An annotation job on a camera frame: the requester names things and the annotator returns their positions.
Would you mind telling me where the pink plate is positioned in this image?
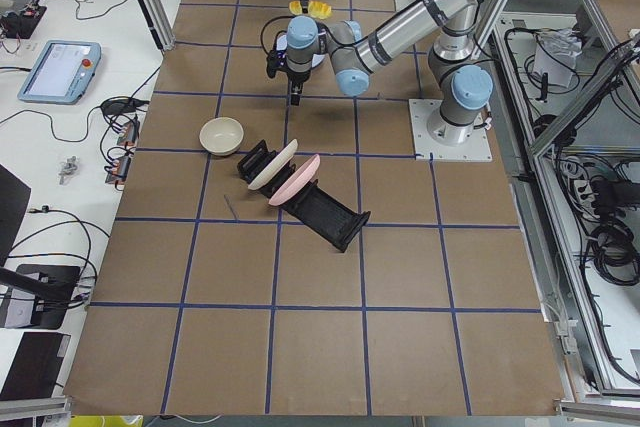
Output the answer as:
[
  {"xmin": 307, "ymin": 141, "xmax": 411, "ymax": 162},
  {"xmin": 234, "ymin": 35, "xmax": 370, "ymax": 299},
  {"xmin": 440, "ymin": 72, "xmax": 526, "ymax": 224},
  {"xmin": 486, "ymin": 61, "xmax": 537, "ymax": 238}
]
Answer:
[{"xmin": 268, "ymin": 154, "xmax": 321, "ymax": 206}]

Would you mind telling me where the cream bowl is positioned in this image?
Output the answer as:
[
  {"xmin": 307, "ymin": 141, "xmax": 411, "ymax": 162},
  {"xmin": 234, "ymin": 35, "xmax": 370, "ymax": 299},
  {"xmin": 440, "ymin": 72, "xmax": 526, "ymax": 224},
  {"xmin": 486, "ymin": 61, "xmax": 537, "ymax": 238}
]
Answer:
[{"xmin": 199, "ymin": 117, "xmax": 244, "ymax": 156}]

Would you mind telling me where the teach pendant near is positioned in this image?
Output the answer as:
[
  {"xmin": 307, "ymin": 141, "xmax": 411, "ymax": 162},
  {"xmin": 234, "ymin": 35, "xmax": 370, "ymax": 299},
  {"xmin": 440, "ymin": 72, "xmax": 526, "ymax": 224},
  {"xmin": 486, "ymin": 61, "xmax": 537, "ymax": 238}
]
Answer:
[{"xmin": 17, "ymin": 40, "xmax": 102, "ymax": 105}]

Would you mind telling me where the black dish rack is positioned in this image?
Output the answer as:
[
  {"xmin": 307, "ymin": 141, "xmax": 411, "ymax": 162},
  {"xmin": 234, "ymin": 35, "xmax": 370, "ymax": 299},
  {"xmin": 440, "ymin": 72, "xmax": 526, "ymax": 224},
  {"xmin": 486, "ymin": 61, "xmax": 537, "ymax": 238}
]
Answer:
[{"xmin": 237, "ymin": 140, "xmax": 370, "ymax": 252}]

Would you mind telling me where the cream plate in rack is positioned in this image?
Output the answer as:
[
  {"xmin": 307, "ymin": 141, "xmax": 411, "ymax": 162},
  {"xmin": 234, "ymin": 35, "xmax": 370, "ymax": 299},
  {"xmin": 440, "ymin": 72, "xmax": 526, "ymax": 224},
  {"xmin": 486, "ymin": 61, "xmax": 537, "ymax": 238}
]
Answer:
[{"xmin": 248, "ymin": 139, "xmax": 298, "ymax": 190}]

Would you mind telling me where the sliced orange bread loaf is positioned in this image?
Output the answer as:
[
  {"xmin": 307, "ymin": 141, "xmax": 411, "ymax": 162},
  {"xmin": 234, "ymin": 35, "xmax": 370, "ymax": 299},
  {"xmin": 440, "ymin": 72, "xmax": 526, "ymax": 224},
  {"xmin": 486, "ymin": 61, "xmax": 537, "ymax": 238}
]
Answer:
[{"xmin": 289, "ymin": 0, "xmax": 333, "ymax": 20}]

